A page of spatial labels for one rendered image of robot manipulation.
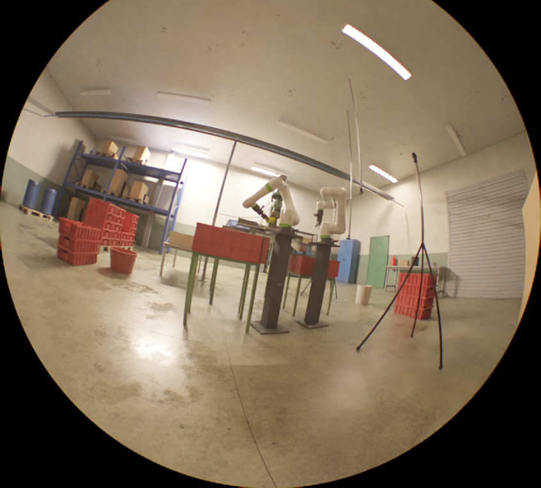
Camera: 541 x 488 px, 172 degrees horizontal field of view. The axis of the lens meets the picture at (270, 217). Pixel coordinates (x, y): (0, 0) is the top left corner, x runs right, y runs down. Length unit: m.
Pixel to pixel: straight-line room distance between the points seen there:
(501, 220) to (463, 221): 1.33
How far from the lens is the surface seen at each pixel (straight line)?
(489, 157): 6.87
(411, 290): 3.07
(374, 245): 7.84
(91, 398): 0.91
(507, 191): 6.39
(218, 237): 1.40
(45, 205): 7.05
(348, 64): 3.97
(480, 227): 6.19
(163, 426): 0.82
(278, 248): 1.63
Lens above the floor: 0.69
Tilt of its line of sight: 12 degrees up
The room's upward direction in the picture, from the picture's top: 10 degrees clockwise
